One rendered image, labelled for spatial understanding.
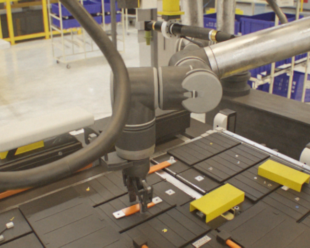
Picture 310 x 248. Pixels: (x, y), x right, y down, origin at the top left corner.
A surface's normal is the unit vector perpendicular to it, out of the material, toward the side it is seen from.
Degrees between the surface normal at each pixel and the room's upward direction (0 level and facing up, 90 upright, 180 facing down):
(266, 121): 90
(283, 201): 0
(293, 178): 0
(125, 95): 37
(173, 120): 90
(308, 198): 0
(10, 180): 45
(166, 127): 90
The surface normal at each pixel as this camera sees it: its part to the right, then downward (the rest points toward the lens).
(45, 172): 0.21, -0.39
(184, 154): -0.01, -0.91
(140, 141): 0.32, 0.39
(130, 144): -0.16, 0.40
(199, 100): 0.07, 0.41
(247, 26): -0.76, 0.34
